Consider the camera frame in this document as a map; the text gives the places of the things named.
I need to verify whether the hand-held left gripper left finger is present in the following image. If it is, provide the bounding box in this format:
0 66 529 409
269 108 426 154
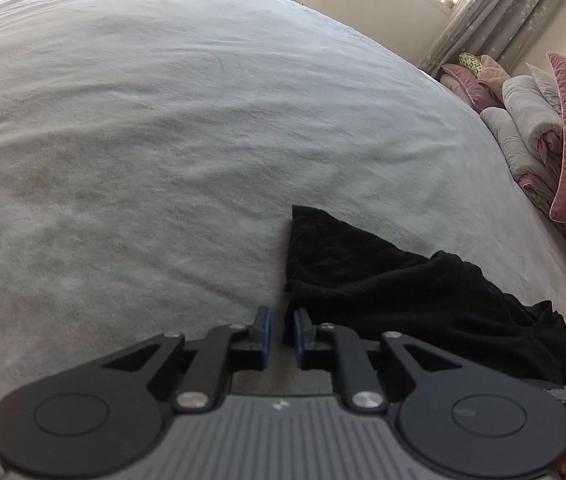
103 305 274 413

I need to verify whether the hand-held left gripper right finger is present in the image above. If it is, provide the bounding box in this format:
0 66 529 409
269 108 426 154
283 307 464 413

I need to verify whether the grey and pink folded quilt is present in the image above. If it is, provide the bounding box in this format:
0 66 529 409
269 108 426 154
478 55 566 241

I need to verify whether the grey bed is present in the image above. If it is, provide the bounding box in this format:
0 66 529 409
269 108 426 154
0 0 566 480

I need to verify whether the grey pillow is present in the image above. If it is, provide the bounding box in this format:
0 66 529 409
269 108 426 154
526 62 564 111

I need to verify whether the grey star-print curtain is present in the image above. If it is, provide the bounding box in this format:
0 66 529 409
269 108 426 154
418 0 566 78

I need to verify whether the small dark pink pillow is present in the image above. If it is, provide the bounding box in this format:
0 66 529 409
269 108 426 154
440 62 504 113

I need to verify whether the black T-shirt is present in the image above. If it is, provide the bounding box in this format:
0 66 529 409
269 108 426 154
283 204 566 387

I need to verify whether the green patterned item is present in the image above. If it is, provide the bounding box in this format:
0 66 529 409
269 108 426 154
458 52 485 77

